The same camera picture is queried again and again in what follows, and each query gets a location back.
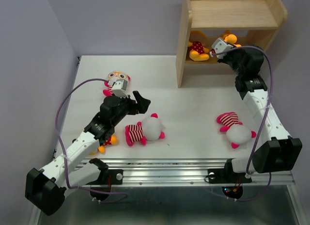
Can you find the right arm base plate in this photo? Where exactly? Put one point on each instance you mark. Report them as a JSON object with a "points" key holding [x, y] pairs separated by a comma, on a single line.
{"points": [[221, 176]]}

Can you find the orange bear polka dot toy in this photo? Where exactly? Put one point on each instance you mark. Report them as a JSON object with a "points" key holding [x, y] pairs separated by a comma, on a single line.
{"points": [[197, 46]]}

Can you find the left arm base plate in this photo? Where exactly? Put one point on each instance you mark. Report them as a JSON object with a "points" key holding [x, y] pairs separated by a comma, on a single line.
{"points": [[108, 177]]}

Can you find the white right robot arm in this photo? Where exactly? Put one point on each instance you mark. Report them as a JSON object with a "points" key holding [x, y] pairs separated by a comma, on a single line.
{"points": [[274, 149]]}

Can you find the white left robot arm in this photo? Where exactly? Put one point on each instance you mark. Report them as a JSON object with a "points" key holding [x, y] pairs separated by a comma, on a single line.
{"points": [[48, 187]]}

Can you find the white glasses doll striped shirt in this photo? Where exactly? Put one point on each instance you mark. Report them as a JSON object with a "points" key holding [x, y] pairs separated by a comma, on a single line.
{"points": [[112, 77]]}

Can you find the white doll face down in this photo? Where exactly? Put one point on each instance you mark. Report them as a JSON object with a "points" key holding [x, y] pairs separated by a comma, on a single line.
{"points": [[149, 129], [236, 132]]}

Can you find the wooden shelf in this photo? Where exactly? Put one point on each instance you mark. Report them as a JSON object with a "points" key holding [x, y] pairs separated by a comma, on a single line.
{"points": [[241, 22]]}

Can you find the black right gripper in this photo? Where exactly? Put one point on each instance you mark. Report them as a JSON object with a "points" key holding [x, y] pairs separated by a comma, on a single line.
{"points": [[224, 58]]}

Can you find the aluminium mounting rail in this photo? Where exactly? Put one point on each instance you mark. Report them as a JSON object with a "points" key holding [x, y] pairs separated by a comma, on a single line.
{"points": [[155, 172]]}

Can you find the white doll centre face down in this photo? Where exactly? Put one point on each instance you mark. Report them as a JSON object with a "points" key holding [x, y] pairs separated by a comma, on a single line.
{"points": [[149, 129]]}

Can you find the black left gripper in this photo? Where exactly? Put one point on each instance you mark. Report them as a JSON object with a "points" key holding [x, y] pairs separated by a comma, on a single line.
{"points": [[141, 107]]}

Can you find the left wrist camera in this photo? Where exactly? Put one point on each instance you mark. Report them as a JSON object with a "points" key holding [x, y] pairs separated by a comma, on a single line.
{"points": [[119, 88]]}

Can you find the white doll right face down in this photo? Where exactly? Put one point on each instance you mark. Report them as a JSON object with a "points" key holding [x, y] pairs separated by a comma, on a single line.
{"points": [[236, 132]]}

